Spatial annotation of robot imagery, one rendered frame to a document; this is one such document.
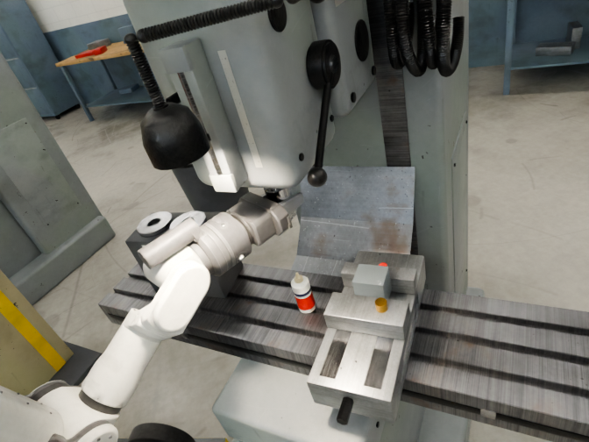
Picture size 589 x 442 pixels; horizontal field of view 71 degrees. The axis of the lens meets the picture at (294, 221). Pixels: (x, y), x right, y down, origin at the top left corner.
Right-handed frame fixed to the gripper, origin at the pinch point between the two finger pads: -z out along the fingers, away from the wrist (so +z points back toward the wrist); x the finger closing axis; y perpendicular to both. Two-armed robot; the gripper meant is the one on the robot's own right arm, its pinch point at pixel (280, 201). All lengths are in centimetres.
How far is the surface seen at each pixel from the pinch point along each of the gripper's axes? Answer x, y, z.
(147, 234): 36.0, 11.2, 16.1
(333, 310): -11.7, 19.5, 3.3
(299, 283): 1.3, 21.7, 0.6
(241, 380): 6.2, 38.7, 19.9
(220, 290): 22.3, 27.7, 10.2
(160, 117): -11.7, -26.7, 19.6
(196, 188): 173, 78, -55
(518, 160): 47, 120, -226
